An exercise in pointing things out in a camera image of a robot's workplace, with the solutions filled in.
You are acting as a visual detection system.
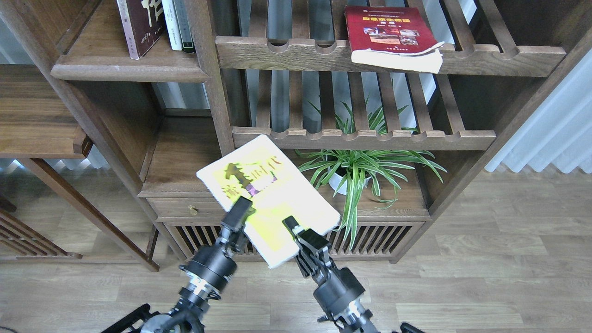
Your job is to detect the maroon book white characters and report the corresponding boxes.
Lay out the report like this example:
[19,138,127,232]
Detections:
[117,0,166,60]

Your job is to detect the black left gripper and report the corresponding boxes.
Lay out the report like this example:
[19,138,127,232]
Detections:
[179,197,253,296]

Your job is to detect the green spider plant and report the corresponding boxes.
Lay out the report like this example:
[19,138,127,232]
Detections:
[296,99,448,250]

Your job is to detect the white plant pot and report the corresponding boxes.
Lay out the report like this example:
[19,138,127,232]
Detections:
[328,167,371,195]

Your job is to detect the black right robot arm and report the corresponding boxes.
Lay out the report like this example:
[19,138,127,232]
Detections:
[283,216,378,333]

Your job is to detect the white curtain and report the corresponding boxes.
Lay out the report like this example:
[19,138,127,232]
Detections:
[485,51,592,173]

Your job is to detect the red book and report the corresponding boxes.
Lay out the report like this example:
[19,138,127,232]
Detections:
[345,6,444,74]

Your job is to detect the yellow-green book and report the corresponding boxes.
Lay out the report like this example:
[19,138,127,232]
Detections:
[196,135,340,269]

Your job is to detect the dark wooden bookshelf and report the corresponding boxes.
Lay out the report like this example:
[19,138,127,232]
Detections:
[1,0,591,263]

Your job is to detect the dark green upright book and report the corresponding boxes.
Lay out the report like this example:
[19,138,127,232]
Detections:
[173,0,195,53]

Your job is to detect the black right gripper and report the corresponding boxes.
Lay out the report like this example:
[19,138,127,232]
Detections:
[283,216,366,322]

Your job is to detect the white upright book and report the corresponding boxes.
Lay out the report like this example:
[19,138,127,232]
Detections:
[161,0,183,51]

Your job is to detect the brass drawer knob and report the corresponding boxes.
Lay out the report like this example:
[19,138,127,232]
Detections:
[188,206,199,216]

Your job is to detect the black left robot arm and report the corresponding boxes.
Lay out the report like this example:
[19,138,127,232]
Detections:
[105,197,253,333]

